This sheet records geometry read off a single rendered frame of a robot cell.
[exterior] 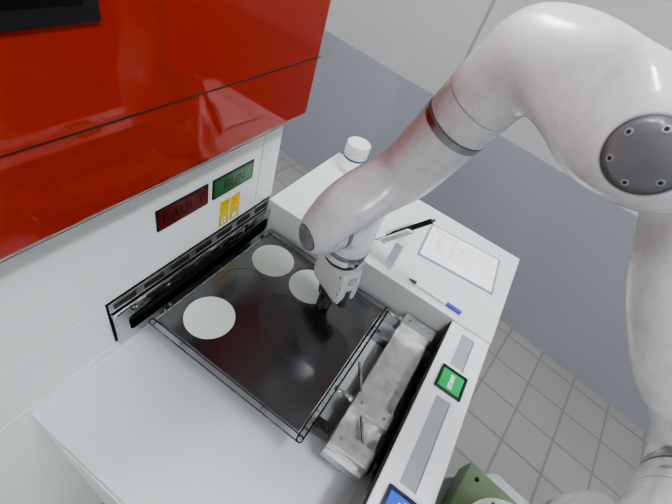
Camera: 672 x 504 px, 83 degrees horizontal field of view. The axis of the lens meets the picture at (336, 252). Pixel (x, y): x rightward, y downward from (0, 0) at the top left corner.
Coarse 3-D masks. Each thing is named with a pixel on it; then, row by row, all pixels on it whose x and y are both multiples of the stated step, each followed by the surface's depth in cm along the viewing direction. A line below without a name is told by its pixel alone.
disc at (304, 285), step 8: (296, 272) 92; (304, 272) 92; (312, 272) 93; (296, 280) 90; (304, 280) 90; (312, 280) 91; (296, 288) 88; (304, 288) 89; (312, 288) 89; (296, 296) 87; (304, 296) 87; (312, 296) 88
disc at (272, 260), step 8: (264, 248) 94; (272, 248) 95; (280, 248) 95; (256, 256) 92; (264, 256) 92; (272, 256) 93; (280, 256) 94; (288, 256) 94; (256, 264) 90; (264, 264) 91; (272, 264) 91; (280, 264) 92; (288, 264) 93; (264, 272) 89; (272, 272) 90; (280, 272) 90; (288, 272) 91
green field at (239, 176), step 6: (252, 162) 80; (246, 168) 79; (252, 168) 81; (234, 174) 76; (240, 174) 78; (246, 174) 80; (222, 180) 74; (228, 180) 76; (234, 180) 78; (240, 180) 80; (216, 186) 73; (222, 186) 75; (228, 186) 77; (234, 186) 79; (216, 192) 74; (222, 192) 76
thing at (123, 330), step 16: (256, 224) 96; (224, 240) 87; (256, 240) 101; (208, 256) 84; (224, 256) 93; (176, 272) 78; (208, 272) 88; (160, 288) 75; (176, 288) 83; (192, 288) 86; (128, 304) 70; (144, 304) 73; (160, 304) 80; (112, 320) 69; (128, 320) 72; (144, 320) 76; (128, 336) 75
